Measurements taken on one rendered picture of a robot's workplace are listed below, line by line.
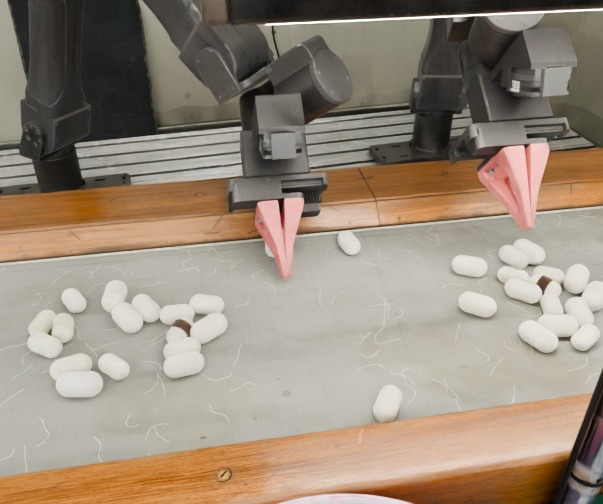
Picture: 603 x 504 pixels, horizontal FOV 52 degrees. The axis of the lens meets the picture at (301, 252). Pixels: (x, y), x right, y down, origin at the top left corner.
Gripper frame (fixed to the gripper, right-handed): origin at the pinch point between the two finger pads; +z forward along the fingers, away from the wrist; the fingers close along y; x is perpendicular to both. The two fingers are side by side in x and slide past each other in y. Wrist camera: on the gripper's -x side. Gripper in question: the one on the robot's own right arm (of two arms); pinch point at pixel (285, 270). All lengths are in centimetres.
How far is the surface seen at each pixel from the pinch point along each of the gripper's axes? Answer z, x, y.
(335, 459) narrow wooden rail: 17.8, -16.2, -0.1
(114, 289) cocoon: 0.5, -0.8, -16.9
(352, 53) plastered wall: -129, 162, 59
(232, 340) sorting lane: 7.0, -3.7, -6.2
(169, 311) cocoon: 3.6, -3.0, -11.7
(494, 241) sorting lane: -1.9, 3.7, 24.8
